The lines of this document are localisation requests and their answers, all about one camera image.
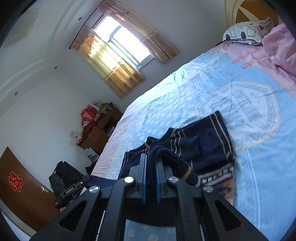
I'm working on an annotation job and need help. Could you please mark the navy patterned knit sweater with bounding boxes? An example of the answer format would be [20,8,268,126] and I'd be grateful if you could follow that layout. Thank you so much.
[118,110,236,209]

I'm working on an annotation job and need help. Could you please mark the cream and brown headboard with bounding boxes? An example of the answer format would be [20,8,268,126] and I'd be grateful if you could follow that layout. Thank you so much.
[225,0,281,28]

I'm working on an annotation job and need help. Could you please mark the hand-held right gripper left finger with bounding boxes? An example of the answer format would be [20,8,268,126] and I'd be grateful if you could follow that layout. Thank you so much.
[29,153,147,241]

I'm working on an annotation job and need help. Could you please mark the beige curtain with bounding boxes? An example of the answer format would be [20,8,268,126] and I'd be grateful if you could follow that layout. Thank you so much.
[97,0,180,64]
[72,25,146,99]

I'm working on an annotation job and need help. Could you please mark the red gift box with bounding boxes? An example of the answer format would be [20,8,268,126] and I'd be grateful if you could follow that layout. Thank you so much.
[81,107,97,123]

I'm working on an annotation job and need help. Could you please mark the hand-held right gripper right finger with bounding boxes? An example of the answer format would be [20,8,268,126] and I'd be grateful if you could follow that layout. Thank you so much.
[156,159,270,241]

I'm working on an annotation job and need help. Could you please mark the red paper door decoration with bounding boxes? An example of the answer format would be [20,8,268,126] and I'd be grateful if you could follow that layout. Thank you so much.
[8,171,24,192]

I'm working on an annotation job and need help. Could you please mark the brown wooden desk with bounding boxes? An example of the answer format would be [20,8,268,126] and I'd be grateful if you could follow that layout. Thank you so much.
[76,107,123,155]

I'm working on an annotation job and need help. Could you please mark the black folding chair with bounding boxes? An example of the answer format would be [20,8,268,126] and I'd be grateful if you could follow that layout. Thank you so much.
[48,161,85,193]

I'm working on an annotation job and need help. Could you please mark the brown wooden door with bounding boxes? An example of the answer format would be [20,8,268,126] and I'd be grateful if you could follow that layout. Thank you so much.
[0,146,60,232]

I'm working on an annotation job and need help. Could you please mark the small window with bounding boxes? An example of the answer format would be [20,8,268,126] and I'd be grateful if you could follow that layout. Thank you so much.
[92,16,155,70]

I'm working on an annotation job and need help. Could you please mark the green plant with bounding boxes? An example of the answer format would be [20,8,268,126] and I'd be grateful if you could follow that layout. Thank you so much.
[98,102,114,115]

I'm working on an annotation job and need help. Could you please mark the dark curtain rod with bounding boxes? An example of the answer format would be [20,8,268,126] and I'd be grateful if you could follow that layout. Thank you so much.
[68,0,104,49]

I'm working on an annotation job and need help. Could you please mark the white patterned pillow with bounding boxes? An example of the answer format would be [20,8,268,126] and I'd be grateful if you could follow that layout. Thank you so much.
[222,17,278,47]

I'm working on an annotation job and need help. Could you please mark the bed with blue sheet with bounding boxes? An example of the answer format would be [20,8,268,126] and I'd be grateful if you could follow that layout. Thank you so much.
[91,42,296,241]

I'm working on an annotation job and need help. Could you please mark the pink blanket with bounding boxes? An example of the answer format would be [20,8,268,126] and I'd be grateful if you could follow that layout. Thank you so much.
[261,23,296,77]

